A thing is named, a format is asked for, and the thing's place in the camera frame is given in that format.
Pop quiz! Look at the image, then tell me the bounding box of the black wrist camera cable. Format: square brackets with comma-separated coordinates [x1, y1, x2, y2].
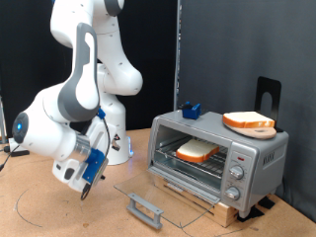
[80, 113, 112, 201]

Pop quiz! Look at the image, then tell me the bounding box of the black metal bookend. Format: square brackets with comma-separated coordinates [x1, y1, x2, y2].
[255, 76, 284, 133]

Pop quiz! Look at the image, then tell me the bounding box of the silver toaster oven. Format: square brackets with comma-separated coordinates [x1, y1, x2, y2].
[146, 107, 290, 219]

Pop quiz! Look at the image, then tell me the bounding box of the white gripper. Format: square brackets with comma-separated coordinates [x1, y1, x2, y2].
[51, 117, 111, 194]

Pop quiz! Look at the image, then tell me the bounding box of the metal post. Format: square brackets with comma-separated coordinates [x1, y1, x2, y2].
[0, 95, 8, 145]

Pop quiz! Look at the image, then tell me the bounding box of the emergency stop button box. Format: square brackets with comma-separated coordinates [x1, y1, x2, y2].
[8, 137, 31, 158]

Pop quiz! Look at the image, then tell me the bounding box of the wooden slatted block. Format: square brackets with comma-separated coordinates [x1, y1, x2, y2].
[154, 174, 240, 229]

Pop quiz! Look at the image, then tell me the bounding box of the white bread slice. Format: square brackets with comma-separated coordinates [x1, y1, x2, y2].
[175, 137, 221, 164]
[221, 111, 276, 129]

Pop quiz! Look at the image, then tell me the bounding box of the small round wooden board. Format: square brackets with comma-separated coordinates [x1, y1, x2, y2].
[228, 125, 277, 140]

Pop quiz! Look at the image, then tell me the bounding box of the silver oven knob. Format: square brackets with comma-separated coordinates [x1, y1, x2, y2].
[229, 165, 246, 181]
[224, 186, 241, 201]

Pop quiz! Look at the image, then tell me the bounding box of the vertical metal pole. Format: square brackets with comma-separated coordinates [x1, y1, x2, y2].
[173, 0, 183, 112]

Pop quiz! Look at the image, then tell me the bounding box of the black foam pad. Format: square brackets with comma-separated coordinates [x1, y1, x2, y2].
[258, 196, 276, 210]
[236, 206, 266, 223]

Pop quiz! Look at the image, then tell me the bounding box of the wire oven rack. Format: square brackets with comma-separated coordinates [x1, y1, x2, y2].
[154, 136, 229, 181]

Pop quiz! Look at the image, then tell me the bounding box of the long black hanging cable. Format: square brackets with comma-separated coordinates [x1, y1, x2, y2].
[0, 144, 21, 172]

